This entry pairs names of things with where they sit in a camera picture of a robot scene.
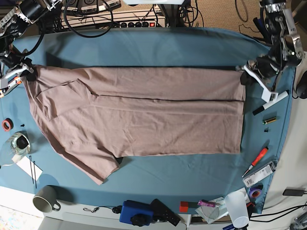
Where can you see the orange white utility knife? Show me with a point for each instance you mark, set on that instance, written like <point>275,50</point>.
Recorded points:
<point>12,84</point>

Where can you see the red tape roll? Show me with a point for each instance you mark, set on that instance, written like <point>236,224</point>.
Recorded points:
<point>7,124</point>

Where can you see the purple tape roll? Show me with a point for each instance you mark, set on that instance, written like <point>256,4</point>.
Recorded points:
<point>255,192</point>

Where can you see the clear tape roll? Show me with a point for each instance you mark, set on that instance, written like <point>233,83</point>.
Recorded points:
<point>14,149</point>

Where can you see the white plastic cup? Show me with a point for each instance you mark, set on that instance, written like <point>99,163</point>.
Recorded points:
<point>237,209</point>

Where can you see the black remote control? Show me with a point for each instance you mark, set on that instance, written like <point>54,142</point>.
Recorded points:
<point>161,213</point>

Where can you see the orange screwdriver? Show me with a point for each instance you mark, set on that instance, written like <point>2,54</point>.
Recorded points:
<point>257,159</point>

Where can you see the white power strip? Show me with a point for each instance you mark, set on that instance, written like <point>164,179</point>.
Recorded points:
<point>122,19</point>

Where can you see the blue box device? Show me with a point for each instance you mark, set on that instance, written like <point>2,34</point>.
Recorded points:
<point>136,213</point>

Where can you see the clear plastic package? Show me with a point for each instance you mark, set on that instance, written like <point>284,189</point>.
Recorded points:
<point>260,174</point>

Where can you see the black computer mouse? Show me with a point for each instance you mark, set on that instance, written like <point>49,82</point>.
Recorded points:
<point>301,88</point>

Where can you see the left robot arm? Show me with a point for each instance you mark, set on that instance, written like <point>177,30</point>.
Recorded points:
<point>279,30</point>

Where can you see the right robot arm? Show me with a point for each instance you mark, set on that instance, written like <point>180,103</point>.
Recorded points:
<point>12,26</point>

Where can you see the black power adapter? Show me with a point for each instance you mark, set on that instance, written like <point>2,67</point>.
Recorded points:
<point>294,192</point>

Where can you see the white black marker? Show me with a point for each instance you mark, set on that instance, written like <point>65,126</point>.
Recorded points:
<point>271,103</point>

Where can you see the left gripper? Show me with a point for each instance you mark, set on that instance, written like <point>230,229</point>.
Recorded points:
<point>265,66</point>

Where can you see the purple marker pen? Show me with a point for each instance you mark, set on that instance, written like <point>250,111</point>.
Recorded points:
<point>207,203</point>

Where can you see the red black block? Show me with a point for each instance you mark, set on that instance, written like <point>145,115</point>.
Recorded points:
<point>185,207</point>

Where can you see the white paper card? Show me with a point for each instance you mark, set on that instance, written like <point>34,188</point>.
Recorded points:
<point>24,164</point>

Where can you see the black cable tie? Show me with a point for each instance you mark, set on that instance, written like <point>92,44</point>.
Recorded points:
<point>33,172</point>

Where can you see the blue table cloth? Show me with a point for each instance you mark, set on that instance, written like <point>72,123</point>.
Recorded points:
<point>170,179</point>

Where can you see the pinkish-brown T-shirt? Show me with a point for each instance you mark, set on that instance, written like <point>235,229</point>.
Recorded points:
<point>93,116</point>

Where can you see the grey ceramic mug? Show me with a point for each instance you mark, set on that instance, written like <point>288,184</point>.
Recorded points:
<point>46,200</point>

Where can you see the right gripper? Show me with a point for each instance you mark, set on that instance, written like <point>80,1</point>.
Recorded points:
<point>22,64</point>

